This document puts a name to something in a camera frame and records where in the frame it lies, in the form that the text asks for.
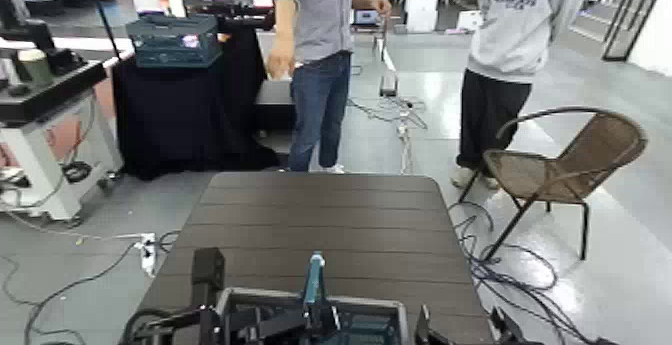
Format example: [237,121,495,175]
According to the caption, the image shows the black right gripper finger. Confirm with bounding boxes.
[414,304,437,345]
[489,307,529,345]

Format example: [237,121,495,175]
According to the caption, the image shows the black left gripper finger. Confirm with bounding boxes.
[306,300,342,338]
[243,312,316,340]

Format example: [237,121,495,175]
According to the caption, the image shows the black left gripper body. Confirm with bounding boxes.
[196,304,253,345]

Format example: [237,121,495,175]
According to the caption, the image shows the teal grey crate with handle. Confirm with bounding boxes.
[216,251,412,345]

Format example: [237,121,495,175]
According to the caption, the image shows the dark teal folding crate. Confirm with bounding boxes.
[124,13,223,70]

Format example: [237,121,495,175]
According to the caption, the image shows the brown wicker metal chair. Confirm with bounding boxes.
[457,106,650,263]

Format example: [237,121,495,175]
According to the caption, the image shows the long white power strip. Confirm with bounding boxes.
[396,121,416,175]

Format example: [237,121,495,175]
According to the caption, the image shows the table with black cloth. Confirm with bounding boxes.
[111,18,282,181]

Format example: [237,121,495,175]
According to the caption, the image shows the white cart with black tray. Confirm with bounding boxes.
[0,60,126,223]

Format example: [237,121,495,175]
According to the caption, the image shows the man in grey shirt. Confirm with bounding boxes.
[264,0,394,175]

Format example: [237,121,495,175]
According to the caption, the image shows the person in grey hoodie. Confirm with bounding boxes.
[450,0,597,191]

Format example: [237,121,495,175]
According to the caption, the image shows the open laptop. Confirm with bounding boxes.
[352,8,382,28]

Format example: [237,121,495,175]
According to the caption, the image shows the black desk gadget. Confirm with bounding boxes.
[46,46,88,77]

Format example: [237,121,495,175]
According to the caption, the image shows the white box machine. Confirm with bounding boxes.
[455,9,484,33]

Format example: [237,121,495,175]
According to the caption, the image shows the black equipment on cloth table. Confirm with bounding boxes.
[182,0,277,32]

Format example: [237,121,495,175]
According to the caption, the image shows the grey green cup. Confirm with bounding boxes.
[17,47,54,85]

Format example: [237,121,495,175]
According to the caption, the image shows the white machine with black mark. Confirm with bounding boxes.
[404,0,445,34]

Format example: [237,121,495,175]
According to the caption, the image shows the white partition panel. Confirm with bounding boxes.
[627,0,672,78]

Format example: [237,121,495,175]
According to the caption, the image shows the black tripod pole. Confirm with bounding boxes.
[82,0,123,61]

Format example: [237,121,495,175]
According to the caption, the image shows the black metal gate frames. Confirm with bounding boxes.
[569,0,672,63]

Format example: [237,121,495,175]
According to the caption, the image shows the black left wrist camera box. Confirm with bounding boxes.
[190,247,227,309]

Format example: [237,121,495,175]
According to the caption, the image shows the dark blue cable bundle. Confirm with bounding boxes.
[448,199,623,345]

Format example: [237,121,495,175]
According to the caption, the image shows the black floor cable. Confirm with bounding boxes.
[0,228,182,345]

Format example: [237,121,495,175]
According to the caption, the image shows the white thin floor cable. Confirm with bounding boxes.
[0,199,143,243]

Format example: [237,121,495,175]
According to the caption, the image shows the black coiled cable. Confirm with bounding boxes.
[61,160,94,184]

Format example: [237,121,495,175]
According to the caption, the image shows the white floor cable bundle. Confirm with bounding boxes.
[346,94,429,130]

